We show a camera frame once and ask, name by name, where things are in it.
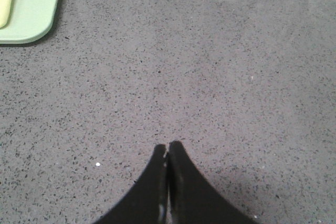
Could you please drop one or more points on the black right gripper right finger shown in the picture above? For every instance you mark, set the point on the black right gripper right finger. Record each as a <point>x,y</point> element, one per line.
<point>193,199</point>

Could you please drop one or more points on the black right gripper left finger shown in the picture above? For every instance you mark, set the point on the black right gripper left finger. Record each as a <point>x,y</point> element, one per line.
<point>146,201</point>

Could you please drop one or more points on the light green plastic tray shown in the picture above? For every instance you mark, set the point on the light green plastic tray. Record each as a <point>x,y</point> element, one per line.
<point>29,21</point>

